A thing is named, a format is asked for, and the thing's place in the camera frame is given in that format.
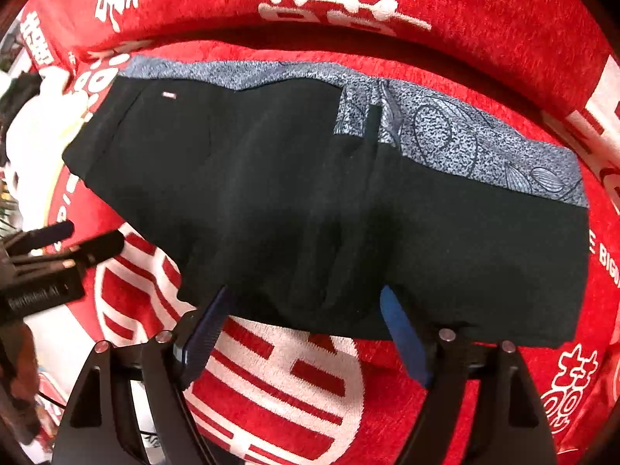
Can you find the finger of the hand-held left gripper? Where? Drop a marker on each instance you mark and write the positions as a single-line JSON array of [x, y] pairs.
[[99, 247], [53, 233]]

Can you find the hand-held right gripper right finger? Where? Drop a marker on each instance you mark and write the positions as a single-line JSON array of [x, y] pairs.
[[402, 329]]

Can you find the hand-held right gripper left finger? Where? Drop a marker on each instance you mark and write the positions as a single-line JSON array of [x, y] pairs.
[[206, 329]]

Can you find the black pants with patterned trim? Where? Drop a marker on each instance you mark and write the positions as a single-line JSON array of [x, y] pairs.
[[300, 213]]

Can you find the person's left forearm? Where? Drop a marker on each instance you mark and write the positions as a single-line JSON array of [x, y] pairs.
[[19, 373]]

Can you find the white cloth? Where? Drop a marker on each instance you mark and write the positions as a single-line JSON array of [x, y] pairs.
[[36, 155]]

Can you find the red printed blanket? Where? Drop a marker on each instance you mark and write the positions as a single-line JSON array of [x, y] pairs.
[[300, 397]]

